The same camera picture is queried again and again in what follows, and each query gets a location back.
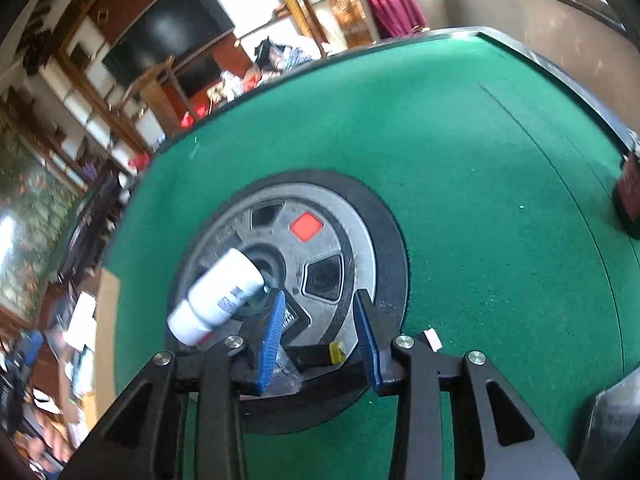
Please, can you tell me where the black pen with yellow band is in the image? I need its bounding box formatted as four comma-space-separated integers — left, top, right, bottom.
292, 341, 366, 368

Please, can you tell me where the cardboard box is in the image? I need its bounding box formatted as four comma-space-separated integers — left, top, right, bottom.
57, 267, 121, 431

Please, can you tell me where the grey metal object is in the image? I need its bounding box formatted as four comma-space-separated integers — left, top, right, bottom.
575, 375, 640, 480

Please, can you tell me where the round grey table centre panel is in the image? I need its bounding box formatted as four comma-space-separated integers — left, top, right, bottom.
170, 170, 411, 436

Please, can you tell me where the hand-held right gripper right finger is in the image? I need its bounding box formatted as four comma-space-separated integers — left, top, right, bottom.
354, 290, 581, 480

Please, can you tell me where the black bag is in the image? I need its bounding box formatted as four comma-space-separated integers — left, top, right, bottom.
254, 37, 282, 68

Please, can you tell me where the dark wooden chair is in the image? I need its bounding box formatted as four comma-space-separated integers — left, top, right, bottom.
122, 55, 201, 136

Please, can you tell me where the carved wooden chair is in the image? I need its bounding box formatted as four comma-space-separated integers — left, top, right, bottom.
277, 0, 376, 51

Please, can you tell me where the black flat television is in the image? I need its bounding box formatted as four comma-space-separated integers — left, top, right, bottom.
101, 0, 236, 88

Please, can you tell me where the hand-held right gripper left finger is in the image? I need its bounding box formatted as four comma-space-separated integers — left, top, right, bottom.
60, 287, 287, 480

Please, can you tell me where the landscape wall painting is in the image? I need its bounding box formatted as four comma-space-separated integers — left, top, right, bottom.
0, 125, 76, 311

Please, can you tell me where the plain white capped bottle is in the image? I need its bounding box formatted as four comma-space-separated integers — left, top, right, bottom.
167, 247, 266, 347

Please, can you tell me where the wooden wall shelf unit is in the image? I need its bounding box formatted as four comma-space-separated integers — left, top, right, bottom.
30, 10, 151, 161

